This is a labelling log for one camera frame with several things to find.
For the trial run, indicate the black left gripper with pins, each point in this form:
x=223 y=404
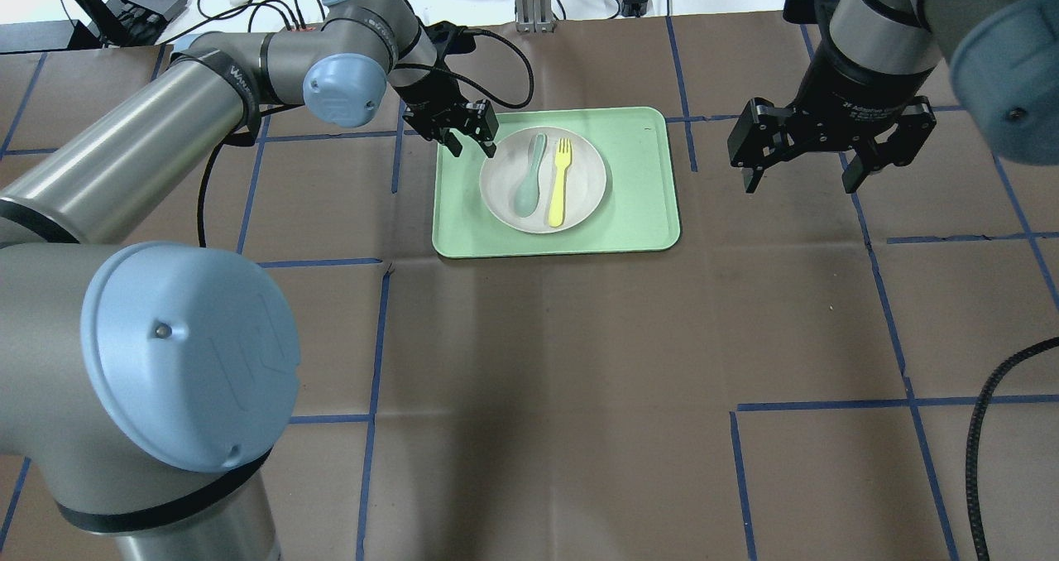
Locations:
x=431 y=92

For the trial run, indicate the yellow fork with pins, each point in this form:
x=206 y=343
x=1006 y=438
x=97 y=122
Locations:
x=562 y=160

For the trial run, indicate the white round plate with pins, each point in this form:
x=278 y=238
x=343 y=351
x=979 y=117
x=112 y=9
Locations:
x=500 y=176

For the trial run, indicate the grey usb hub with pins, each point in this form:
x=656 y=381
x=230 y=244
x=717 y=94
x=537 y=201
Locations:
x=143 y=20

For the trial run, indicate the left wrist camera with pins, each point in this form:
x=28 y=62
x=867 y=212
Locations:
x=450 y=39

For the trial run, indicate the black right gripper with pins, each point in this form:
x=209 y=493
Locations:
x=860 y=83

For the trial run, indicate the green spoon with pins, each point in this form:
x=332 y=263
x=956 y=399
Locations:
x=527 y=195

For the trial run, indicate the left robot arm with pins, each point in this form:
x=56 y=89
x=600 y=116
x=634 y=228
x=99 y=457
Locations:
x=149 y=382

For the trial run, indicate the light green tray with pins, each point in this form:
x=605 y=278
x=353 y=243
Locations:
x=639 y=212

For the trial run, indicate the brown paper table cover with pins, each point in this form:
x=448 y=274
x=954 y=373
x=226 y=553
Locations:
x=792 y=380

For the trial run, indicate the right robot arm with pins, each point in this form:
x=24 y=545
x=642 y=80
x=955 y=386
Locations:
x=1002 y=57

